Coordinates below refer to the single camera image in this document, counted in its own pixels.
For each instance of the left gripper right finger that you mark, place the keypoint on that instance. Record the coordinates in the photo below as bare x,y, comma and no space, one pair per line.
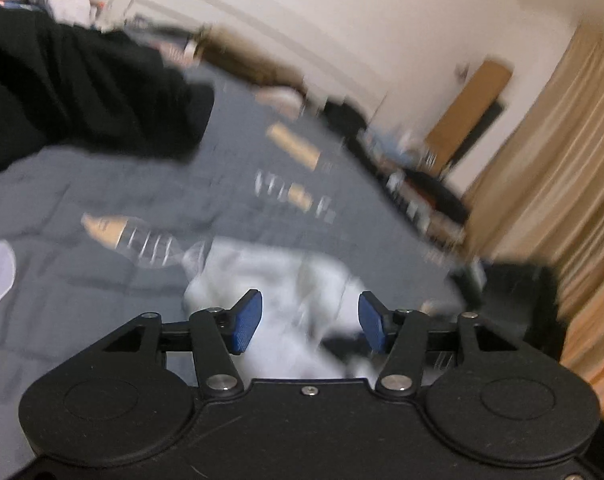
400,335

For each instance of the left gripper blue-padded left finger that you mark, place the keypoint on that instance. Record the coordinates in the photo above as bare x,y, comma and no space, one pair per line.
216,336

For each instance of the white t-shirt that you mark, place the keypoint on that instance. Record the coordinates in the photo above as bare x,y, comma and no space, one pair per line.
309,327

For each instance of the stack of folded clothes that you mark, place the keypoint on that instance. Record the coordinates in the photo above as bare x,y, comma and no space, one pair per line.
431,209

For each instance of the black clothes pile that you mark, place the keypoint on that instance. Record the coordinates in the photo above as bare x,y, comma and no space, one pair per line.
62,84

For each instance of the beige curtain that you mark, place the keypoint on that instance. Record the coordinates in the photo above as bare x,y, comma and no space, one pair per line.
541,198

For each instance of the grey quilted bedspread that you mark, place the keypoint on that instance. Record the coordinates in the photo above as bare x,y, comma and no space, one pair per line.
99,239

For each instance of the brown wooden board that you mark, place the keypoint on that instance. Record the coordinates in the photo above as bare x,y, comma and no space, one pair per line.
465,111

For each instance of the folded brown blanket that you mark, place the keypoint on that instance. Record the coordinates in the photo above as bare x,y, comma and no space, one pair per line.
226,49

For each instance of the white bed headboard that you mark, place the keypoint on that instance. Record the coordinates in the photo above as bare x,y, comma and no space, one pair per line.
330,70

